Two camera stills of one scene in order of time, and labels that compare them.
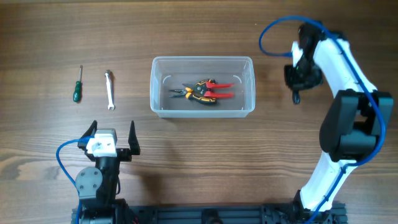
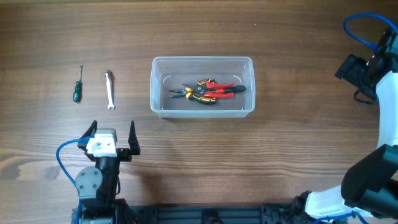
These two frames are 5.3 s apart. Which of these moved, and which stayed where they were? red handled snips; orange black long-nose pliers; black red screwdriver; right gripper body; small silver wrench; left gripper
Moved: right gripper body; black red screwdriver
Stayed: red handled snips; small silver wrench; left gripper; orange black long-nose pliers
